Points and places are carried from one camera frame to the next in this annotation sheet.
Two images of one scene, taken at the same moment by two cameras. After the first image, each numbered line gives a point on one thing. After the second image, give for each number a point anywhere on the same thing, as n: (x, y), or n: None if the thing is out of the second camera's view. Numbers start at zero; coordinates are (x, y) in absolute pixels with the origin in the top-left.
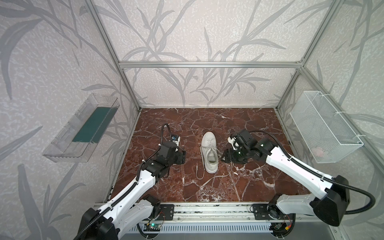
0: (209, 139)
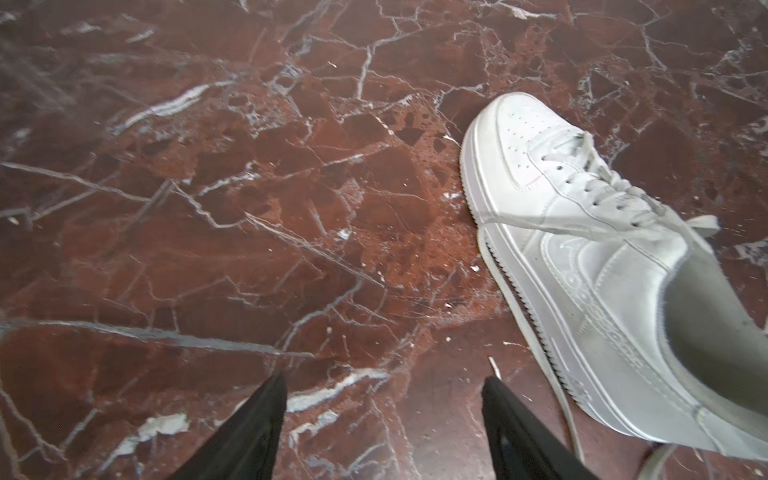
0: (653, 343)
